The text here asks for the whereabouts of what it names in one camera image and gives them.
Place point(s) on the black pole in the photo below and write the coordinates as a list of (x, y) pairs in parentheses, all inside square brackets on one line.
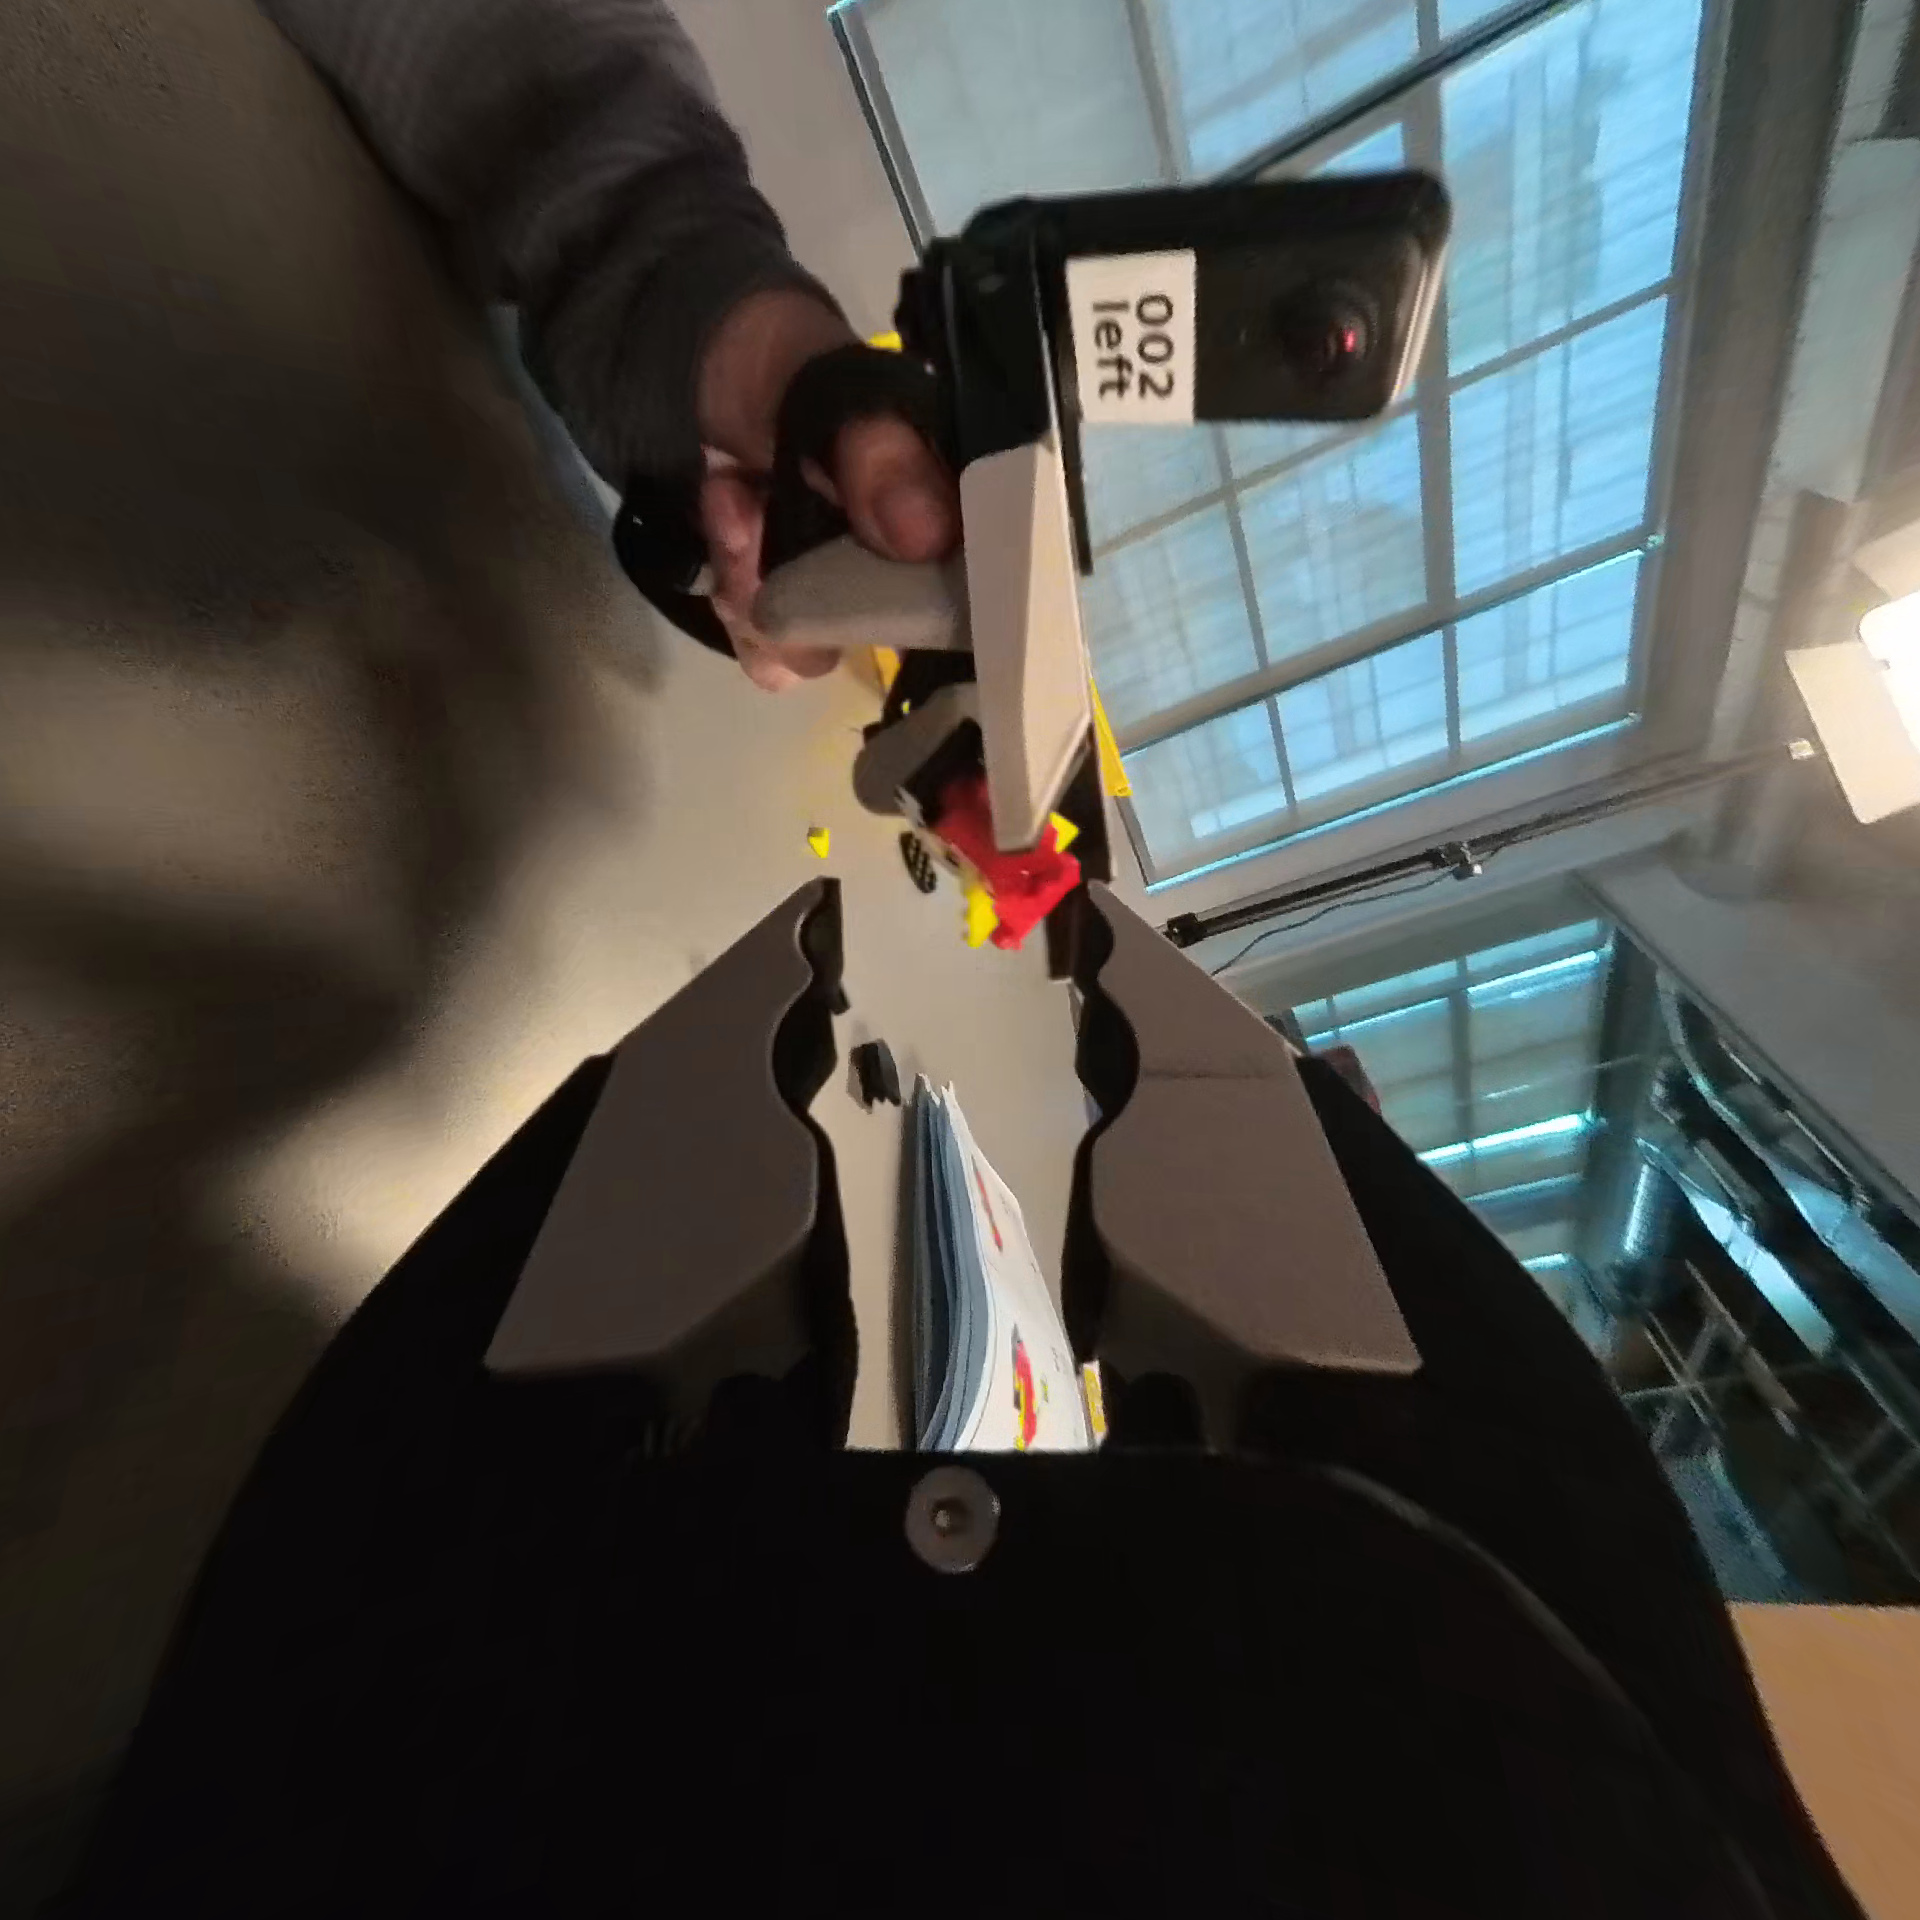
[(1349, 886)]

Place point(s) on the round black lego piece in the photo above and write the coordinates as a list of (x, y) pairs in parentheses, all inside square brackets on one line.
[(916, 866)]

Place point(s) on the person's left forearm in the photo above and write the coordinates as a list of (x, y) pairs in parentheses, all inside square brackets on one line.
[(569, 182)]

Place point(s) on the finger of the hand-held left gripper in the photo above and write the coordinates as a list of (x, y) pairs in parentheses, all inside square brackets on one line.
[(1019, 646)]

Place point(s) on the person's left hand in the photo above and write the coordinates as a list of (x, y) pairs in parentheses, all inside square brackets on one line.
[(749, 390)]

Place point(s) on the black wedge lego piece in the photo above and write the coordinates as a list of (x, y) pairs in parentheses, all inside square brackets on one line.
[(873, 1076)]

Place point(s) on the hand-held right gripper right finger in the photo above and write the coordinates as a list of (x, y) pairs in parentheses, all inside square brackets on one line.
[(1243, 1201)]

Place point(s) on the bright ceiling light panel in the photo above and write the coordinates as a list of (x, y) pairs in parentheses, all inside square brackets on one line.
[(1860, 721)]

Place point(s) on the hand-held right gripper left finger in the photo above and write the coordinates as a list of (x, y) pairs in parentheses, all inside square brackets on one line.
[(660, 1201)]

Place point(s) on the window with blinds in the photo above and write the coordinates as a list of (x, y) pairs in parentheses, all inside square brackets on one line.
[(1349, 599)]

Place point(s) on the lego instruction booklet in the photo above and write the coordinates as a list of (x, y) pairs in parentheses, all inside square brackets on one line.
[(973, 1277)]

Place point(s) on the yellow plastic bin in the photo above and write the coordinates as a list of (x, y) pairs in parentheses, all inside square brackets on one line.
[(1108, 750)]

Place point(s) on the red yellow lego body assembly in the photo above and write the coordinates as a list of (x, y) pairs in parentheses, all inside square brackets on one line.
[(1003, 869)]

